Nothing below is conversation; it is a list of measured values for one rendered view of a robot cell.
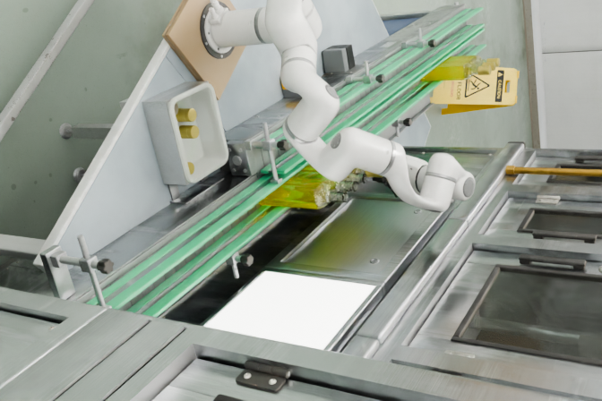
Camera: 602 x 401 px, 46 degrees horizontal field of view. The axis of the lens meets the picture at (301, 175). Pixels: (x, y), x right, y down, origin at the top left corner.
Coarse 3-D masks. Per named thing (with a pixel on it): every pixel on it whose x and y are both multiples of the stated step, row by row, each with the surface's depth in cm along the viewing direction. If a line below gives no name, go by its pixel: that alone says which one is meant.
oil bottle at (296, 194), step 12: (276, 192) 191; (288, 192) 189; (300, 192) 187; (312, 192) 185; (324, 192) 185; (264, 204) 195; (276, 204) 193; (288, 204) 191; (300, 204) 189; (312, 204) 187; (324, 204) 186
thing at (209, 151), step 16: (176, 96) 173; (192, 96) 187; (208, 96) 185; (208, 112) 187; (176, 128) 173; (208, 128) 189; (192, 144) 189; (208, 144) 191; (224, 144) 189; (192, 160) 189; (208, 160) 190; (224, 160) 189; (192, 176) 181
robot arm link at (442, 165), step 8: (432, 160) 172; (440, 160) 170; (448, 160) 170; (432, 168) 171; (440, 168) 170; (448, 168) 169; (456, 168) 171; (440, 176) 169; (448, 176) 169; (456, 176) 171; (464, 176) 174; (472, 176) 177; (456, 184) 174; (464, 184) 174; (472, 184) 177; (456, 192) 175; (464, 192) 175; (472, 192) 177
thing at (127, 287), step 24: (456, 48) 298; (360, 120) 229; (240, 192) 188; (264, 192) 185; (216, 216) 176; (240, 216) 176; (192, 240) 165; (144, 264) 158; (168, 264) 155; (120, 288) 150; (144, 288) 148
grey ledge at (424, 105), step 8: (416, 104) 285; (424, 104) 292; (432, 104) 295; (408, 112) 279; (416, 112) 285; (424, 112) 288; (392, 128) 268; (400, 128) 273; (384, 136) 262; (392, 136) 266
